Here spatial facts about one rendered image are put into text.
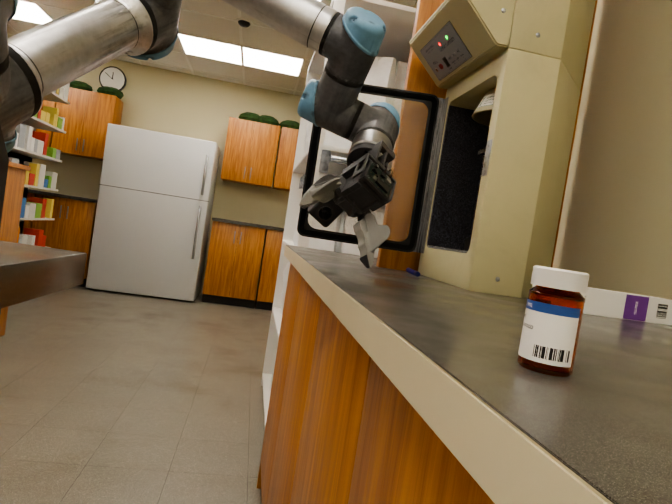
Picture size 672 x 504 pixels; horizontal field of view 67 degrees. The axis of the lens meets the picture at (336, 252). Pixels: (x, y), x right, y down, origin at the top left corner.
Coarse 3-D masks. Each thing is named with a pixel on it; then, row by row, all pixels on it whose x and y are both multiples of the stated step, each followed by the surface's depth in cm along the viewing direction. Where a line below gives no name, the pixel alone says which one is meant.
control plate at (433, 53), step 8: (448, 24) 106; (440, 32) 111; (448, 32) 108; (456, 32) 106; (432, 40) 116; (440, 40) 113; (448, 40) 110; (456, 40) 107; (424, 48) 121; (432, 48) 118; (440, 48) 115; (448, 48) 112; (456, 48) 109; (464, 48) 107; (424, 56) 124; (432, 56) 120; (440, 56) 117; (448, 56) 114; (456, 56) 111; (464, 56) 109; (432, 64) 123; (456, 64) 113; (440, 72) 122; (448, 72) 119; (440, 80) 125
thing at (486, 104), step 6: (492, 90) 110; (486, 96) 111; (492, 96) 109; (480, 102) 112; (486, 102) 109; (492, 102) 108; (480, 108) 110; (486, 108) 108; (474, 114) 113; (480, 114) 118; (486, 114) 119; (474, 120) 118; (480, 120) 119; (486, 120) 120
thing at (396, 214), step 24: (360, 96) 128; (408, 120) 128; (336, 144) 128; (408, 144) 128; (432, 144) 128; (336, 168) 129; (408, 168) 128; (408, 192) 128; (384, 216) 129; (408, 216) 129
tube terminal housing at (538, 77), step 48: (528, 0) 97; (576, 0) 102; (528, 48) 98; (576, 48) 107; (480, 96) 117; (528, 96) 99; (576, 96) 113; (528, 144) 99; (480, 192) 100; (528, 192) 100; (480, 240) 99; (528, 240) 100; (480, 288) 99; (528, 288) 104
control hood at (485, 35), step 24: (456, 0) 99; (480, 0) 96; (504, 0) 97; (432, 24) 112; (456, 24) 104; (480, 24) 97; (504, 24) 97; (480, 48) 102; (504, 48) 98; (432, 72) 126; (456, 72) 116
